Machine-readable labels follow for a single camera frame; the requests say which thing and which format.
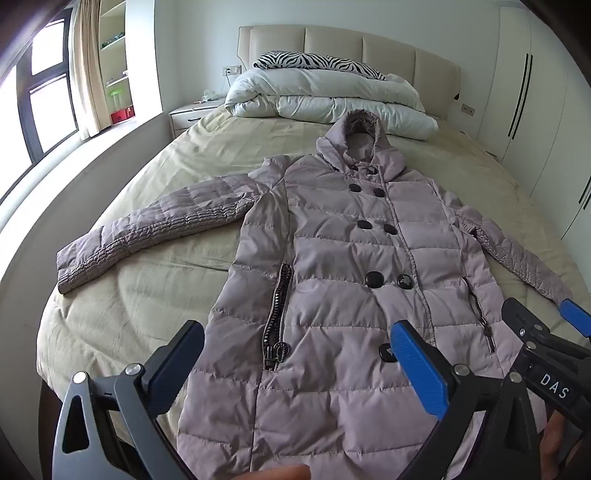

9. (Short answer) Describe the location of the white wall shelf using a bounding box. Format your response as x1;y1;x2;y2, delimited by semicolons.
96;0;138;126

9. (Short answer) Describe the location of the beige padded headboard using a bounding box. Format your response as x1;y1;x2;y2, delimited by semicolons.
238;25;462;121

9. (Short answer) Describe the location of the white folded duvet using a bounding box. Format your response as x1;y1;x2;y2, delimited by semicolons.
224;68;439;140

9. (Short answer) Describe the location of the bed with beige sheet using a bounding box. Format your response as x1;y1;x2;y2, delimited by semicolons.
36;108;591;418

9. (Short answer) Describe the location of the white nightstand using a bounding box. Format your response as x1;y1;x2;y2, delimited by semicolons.
168;102;223;138

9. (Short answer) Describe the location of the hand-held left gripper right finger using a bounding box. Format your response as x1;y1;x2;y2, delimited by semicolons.
389;319;541;480

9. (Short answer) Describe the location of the beige curtain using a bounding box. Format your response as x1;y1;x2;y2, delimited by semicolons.
71;0;112;140

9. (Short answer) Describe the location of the black framed window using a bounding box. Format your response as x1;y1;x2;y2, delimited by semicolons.
0;8;80;197

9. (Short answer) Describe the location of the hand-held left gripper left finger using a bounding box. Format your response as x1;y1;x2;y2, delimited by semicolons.
52;319;205;480

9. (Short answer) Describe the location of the person's left hand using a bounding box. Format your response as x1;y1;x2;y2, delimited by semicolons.
247;464;311;480

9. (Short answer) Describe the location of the person's right hand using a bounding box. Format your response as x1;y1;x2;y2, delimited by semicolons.
541;408;583;468

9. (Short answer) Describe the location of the zebra print pillow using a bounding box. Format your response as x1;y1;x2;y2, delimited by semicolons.
253;52;386;81

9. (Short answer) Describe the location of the mauve quilted hooded coat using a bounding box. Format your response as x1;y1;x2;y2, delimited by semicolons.
56;109;575;480

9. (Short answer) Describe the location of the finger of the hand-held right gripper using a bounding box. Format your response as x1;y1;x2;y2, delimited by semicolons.
560;298;591;343
502;298;551;346

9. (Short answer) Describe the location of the white wardrobe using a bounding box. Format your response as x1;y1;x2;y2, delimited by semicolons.
475;4;591;241

